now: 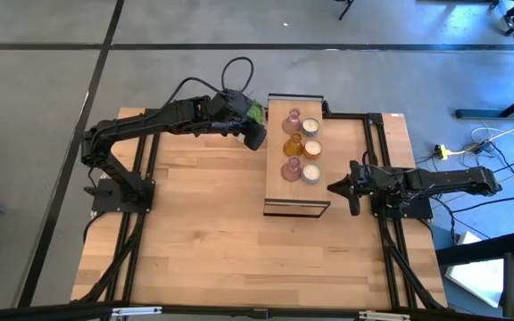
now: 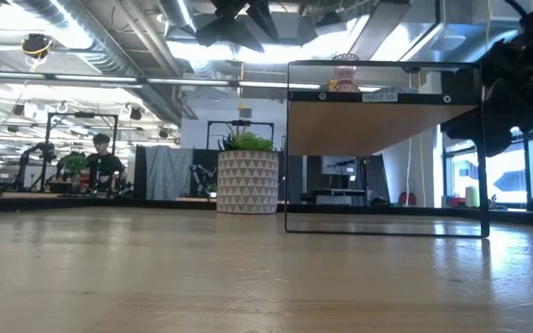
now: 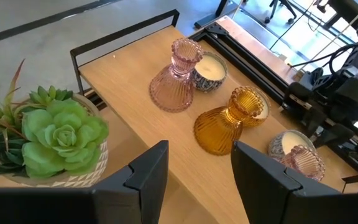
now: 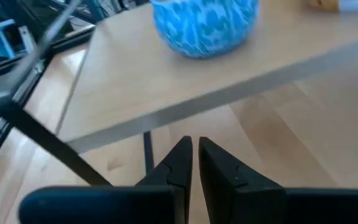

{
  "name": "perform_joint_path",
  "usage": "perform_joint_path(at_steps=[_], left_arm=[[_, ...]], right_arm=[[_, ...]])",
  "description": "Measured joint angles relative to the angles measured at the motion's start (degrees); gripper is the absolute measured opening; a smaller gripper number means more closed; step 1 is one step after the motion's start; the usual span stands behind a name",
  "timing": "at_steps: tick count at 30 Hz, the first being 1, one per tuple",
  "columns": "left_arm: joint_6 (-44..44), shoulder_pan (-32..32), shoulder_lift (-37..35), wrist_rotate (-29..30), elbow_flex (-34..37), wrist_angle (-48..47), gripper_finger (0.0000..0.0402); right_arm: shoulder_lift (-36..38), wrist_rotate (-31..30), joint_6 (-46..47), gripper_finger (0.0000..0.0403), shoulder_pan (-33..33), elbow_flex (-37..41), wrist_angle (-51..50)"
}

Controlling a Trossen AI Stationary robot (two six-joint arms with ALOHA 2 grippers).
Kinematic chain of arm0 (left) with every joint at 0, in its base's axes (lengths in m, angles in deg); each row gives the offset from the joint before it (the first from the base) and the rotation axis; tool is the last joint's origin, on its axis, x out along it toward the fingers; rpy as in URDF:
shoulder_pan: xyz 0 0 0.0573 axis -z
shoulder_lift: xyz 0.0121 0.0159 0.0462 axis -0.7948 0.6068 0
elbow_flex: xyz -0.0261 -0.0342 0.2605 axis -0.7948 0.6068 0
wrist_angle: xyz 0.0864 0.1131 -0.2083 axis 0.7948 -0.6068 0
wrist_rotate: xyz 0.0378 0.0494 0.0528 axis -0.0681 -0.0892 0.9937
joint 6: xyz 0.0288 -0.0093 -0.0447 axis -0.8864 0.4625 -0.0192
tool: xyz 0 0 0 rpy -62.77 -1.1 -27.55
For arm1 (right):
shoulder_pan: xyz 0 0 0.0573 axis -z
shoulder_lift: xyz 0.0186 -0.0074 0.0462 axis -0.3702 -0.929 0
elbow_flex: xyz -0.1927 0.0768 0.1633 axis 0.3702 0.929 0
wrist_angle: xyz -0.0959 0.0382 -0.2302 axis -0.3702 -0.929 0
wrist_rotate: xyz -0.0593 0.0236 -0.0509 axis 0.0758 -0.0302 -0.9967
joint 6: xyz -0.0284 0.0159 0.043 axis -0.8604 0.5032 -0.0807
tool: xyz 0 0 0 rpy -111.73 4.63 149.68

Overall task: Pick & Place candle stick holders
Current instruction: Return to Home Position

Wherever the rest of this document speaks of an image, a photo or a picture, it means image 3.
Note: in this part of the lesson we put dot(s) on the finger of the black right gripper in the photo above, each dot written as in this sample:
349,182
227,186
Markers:
334,134
314,117

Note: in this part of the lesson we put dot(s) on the black aluminium table frame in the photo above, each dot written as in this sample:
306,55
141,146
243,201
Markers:
244,59

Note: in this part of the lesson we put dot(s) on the yellow power plug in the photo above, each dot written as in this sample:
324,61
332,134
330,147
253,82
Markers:
298,75

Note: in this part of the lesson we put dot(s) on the blue patterned tin candle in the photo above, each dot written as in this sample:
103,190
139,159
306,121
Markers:
211,68
291,141

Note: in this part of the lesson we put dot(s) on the pink ribbed glass candle holder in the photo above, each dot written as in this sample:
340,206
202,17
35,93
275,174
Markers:
171,90
304,161

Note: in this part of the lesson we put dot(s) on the succulent in patterned white pot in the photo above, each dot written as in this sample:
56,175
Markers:
64,137

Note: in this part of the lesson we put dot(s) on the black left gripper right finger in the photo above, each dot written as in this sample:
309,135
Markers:
259,186

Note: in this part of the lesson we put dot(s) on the wooden shelf with black frame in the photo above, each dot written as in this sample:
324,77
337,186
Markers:
141,93

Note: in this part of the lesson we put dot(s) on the office chair star base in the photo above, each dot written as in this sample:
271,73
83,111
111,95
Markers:
280,9

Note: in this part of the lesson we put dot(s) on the amber ribbed glass candle holder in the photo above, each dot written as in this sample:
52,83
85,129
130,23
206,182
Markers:
216,130

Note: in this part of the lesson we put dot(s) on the black desk foot bar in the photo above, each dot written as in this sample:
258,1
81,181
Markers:
210,18

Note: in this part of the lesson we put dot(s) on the gold tin candle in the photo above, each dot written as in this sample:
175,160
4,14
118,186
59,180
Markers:
263,113

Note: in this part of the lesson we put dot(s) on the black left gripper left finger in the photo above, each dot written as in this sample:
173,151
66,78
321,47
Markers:
148,174

